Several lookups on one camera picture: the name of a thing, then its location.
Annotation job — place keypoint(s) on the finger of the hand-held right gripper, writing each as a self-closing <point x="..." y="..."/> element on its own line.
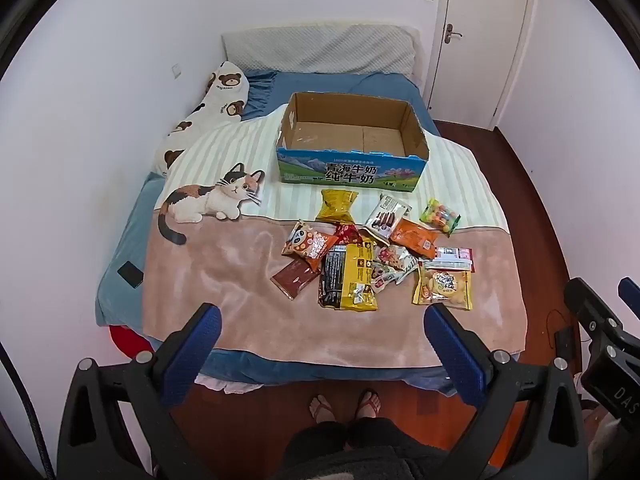
<point x="587" y="302"/>
<point x="631" y="292"/>

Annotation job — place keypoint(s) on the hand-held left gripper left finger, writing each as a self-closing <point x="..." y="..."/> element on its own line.
<point x="197" y="345"/>

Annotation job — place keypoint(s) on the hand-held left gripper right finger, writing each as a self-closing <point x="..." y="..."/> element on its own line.
<point x="455" y="350"/>

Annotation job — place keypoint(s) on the yellow biscuit packet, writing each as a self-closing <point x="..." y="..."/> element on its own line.
<point x="442" y="287"/>

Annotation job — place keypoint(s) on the white and red snack packet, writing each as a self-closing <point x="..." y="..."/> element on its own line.
<point x="450" y="255"/>

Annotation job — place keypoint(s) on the clear mixed snack packet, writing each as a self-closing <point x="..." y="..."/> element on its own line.
<point x="397" y="260"/>

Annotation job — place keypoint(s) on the brown snack packet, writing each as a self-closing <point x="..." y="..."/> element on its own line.
<point x="295" y="280"/>

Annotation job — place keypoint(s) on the plain orange snack packet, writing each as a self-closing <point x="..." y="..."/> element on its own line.
<point x="415" y="237"/>

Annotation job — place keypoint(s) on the black and yellow snack bag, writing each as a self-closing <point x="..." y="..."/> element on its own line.
<point x="357" y="270"/>

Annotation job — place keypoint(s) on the green candy ball packet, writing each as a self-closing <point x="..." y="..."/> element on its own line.
<point x="440" y="216"/>

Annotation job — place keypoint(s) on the panda print snack packet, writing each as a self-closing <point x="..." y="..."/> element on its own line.
<point x="306" y="244"/>

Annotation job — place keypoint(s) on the white chocolate stick packet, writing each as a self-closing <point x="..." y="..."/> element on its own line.
<point x="385" y="215"/>

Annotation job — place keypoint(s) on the small red snack packet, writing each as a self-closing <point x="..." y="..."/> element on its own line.
<point x="347" y="234"/>

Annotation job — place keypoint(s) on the gold snack packet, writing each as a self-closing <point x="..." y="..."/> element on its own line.
<point x="338" y="205"/>

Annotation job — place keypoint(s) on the printed cardboard box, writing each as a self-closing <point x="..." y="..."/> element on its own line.
<point x="350" y="175"/>

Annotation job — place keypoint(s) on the black power adapter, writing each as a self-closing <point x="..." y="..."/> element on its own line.
<point x="565" y="342"/>

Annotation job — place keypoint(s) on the red round object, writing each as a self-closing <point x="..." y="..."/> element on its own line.
<point x="125" y="341"/>

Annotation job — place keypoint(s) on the cat print blanket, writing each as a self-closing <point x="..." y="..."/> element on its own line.
<point x="240" y="280"/>

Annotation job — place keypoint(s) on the flat black rectangular object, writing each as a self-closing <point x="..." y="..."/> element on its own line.
<point x="130" y="274"/>

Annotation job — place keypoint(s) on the person's right foot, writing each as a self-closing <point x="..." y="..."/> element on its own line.
<point x="367" y="404"/>

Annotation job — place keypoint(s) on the person's foot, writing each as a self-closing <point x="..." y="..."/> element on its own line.
<point x="367" y="404"/>
<point x="321" y="407"/>

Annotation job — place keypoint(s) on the person's dark trousers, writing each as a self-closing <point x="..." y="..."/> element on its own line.
<point x="370" y="450"/>

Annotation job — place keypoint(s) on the person's left foot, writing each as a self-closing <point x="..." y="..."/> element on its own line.
<point x="321" y="407"/>

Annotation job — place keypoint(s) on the bear print pillow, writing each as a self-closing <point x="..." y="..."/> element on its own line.
<point x="220" y="100"/>

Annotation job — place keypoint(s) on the blue ruffled pillow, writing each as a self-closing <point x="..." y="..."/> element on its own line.
<point x="257" y="95"/>

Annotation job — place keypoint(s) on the white door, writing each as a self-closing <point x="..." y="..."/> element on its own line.
<point x="480" y="35"/>

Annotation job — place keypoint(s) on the blue bed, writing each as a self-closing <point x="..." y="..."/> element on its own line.
<point x="325" y="85"/>

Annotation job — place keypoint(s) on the grey pillow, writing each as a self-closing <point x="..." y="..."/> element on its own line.
<point x="320" y="50"/>

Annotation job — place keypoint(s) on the white wall socket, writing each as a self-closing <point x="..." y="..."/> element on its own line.
<point x="176" y="70"/>

